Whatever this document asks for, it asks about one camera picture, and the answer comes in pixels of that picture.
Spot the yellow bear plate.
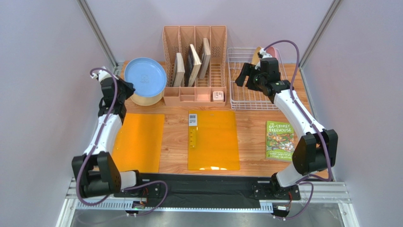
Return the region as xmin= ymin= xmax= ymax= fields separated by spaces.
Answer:
xmin=130 ymin=91 xmax=163 ymax=106

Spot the blue plate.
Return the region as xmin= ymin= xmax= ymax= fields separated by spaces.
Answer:
xmin=124 ymin=57 xmax=167 ymax=97

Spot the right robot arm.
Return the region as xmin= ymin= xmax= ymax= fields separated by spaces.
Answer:
xmin=235 ymin=57 xmax=338 ymax=188

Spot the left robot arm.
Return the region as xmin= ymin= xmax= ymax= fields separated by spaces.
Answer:
xmin=71 ymin=77 xmax=140 ymax=198

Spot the pink plate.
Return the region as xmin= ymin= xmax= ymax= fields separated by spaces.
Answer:
xmin=266 ymin=46 xmax=279 ymax=59

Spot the white power adapter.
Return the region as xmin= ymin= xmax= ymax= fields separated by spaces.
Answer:
xmin=212 ymin=91 xmax=225 ymax=102

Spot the right book grey cover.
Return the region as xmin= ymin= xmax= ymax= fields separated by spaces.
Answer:
xmin=198 ymin=38 xmax=211 ymax=79

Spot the pink plastic file organizer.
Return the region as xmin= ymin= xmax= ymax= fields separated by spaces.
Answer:
xmin=162 ymin=26 xmax=227 ymax=107

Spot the middle book black cover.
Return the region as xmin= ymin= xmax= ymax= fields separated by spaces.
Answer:
xmin=184 ymin=44 xmax=202 ymax=87

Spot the left book blue cover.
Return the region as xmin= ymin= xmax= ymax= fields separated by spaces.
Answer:
xmin=172 ymin=52 xmax=185 ymax=87

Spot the green treehouse book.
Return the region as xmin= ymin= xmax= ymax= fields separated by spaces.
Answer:
xmin=265 ymin=121 xmax=294 ymax=162

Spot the left orange plastic sheet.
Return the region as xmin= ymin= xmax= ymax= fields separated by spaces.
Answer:
xmin=112 ymin=113 xmax=165 ymax=173

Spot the orange plastic sheet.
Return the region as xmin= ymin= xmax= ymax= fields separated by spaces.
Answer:
xmin=112 ymin=113 xmax=165 ymax=173
xmin=187 ymin=110 xmax=240 ymax=171

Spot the centre orange plastic sheet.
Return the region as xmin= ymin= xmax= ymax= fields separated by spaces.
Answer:
xmin=187 ymin=110 xmax=240 ymax=171

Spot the white wire dish rack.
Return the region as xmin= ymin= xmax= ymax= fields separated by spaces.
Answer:
xmin=227 ymin=47 xmax=291 ymax=111

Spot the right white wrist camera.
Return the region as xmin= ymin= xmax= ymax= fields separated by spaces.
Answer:
xmin=257 ymin=52 xmax=272 ymax=59

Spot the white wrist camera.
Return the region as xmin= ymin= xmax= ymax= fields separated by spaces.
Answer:
xmin=257 ymin=52 xmax=272 ymax=59
xmin=90 ymin=68 xmax=111 ymax=82

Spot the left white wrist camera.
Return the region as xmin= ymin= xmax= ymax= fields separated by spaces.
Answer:
xmin=90 ymin=68 xmax=111 ymax=82

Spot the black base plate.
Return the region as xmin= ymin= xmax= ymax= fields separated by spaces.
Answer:
xmin=114 ymin=173 xmax=301 ymax=209

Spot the aluminium rail frame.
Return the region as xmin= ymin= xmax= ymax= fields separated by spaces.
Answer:
xmin=57 ymin=174 xmax=359 ymax=227

